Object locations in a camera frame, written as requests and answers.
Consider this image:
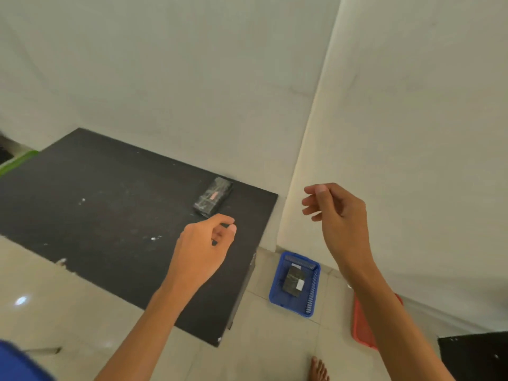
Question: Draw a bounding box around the person's left hand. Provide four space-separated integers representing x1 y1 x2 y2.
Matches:
166 213 237 293

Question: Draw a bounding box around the person's right hand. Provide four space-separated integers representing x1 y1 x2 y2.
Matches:
301 183 377 279

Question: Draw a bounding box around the person's left forearm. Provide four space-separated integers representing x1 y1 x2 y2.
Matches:
94 279 204 381

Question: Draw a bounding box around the person's right forearm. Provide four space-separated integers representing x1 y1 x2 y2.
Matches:
341 261 455 381

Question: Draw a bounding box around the black plastic-wrapped packet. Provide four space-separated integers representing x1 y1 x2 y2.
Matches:
192 177 234 218

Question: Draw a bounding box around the black packet with white label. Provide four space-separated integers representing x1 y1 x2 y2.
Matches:
282 265 307 297

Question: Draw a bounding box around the blue plastic basket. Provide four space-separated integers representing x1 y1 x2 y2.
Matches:
269 251 321 318

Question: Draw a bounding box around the red plastic basket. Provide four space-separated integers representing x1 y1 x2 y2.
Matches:
352 293 404 351

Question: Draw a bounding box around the person's bare foot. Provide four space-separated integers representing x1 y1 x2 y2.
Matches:
307 356 330 381

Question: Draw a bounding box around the black board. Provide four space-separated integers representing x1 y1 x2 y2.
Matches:
437 332 508 381

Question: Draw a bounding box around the green strip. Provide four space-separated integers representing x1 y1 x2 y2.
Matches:
0 150 39 177

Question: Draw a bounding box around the person's blue clothing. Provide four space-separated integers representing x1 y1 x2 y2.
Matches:
0 340 55 381

